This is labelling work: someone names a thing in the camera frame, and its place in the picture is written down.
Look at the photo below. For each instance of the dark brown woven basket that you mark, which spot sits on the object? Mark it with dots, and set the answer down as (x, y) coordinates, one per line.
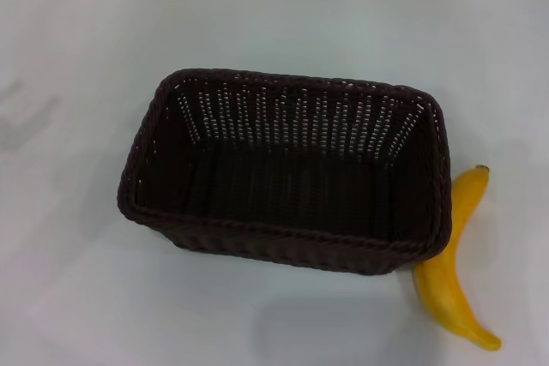
(279, 194)

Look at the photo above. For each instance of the yellow banana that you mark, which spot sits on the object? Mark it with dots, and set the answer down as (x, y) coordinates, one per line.
(446, 297)

